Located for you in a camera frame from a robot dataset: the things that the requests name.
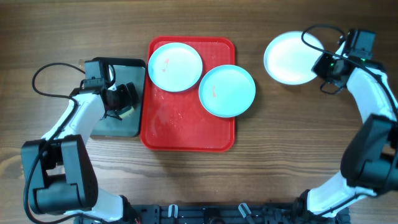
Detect light blue plate top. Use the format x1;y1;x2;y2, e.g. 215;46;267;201
148;42;203;92

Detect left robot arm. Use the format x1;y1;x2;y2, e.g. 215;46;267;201
21;57;146;223

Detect green yellow sponge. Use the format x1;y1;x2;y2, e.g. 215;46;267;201
118;106;135;119

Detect black water tray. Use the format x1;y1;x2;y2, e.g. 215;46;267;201
81;57;146;137

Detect white plate front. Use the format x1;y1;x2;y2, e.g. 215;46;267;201
263;31;323;85

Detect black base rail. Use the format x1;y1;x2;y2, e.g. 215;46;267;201
132;203;351;224

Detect red plastic tray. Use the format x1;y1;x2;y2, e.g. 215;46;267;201
140;36;236;152

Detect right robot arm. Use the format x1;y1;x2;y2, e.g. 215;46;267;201
292;29;397;220

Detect light blue plate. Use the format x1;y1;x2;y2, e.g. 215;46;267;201
148;42;203;92
198;65;256;118

